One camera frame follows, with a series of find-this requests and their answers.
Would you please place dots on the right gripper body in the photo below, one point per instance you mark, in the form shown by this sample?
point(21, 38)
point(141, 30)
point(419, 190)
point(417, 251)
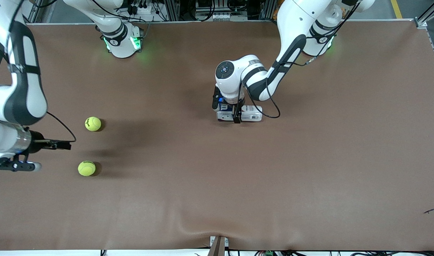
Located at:
point(37, 145)

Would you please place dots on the Wilson tennis ball can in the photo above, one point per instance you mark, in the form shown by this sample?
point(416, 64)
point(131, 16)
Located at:
point(250, 114)

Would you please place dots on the yellow tennis ball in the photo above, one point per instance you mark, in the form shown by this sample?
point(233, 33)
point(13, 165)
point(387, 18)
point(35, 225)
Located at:
point(92, 123)
point(86, 168)

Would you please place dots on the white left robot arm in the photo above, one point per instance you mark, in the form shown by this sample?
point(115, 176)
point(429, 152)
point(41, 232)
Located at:
point(295, 21)

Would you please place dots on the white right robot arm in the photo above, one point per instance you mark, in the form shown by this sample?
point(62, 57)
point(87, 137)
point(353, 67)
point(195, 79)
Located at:
point(37, 99)

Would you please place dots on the brown table mat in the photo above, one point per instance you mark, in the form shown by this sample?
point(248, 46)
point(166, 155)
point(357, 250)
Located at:
point(217, 177)

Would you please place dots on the white power strip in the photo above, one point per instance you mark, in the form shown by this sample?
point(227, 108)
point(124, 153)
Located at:
point(139, 9)

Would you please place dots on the green connector plug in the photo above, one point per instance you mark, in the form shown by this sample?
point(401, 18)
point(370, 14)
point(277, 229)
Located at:
point(269, 253)

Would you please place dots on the small black twig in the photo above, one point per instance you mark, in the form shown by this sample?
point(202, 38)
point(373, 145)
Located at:
point(433, 210)

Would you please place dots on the aluminium frame post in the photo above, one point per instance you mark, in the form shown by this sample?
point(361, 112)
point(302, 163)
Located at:
point(266, 9)
point(171, 9)

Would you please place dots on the grey metal bracket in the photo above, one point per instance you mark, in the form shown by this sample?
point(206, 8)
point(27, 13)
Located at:
point(218, 245)

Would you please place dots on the aluminium frame strut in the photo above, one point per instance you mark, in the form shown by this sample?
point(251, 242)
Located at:
point(421, 23)

